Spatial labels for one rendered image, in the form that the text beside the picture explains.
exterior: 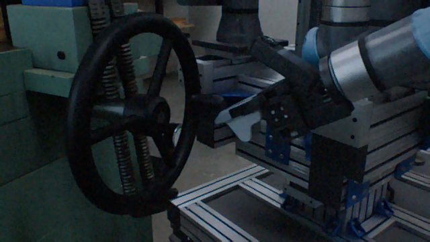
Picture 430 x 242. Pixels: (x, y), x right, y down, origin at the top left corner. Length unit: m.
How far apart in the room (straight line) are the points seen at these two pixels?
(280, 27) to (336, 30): 3.44
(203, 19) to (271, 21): 0.87
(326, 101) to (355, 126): 0.25
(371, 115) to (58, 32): 0.58
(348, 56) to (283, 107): 0.12
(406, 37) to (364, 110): 0.30
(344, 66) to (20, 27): 0.46
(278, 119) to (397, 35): 0.19
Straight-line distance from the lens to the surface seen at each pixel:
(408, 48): 0.51
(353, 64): 0.52
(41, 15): 0.61
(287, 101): 0.55
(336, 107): 0.55
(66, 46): 0.58
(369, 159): 0.86
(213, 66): 1.14
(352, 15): 0.63
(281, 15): 4.06
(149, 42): 0.85
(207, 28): 4.56
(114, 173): 0.82
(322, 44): 0.65
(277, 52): 0.56
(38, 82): 0.61
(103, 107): 0.60
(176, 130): 0.86
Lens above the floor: 0.99
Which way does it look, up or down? 19 degrees down
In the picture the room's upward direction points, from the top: straight up
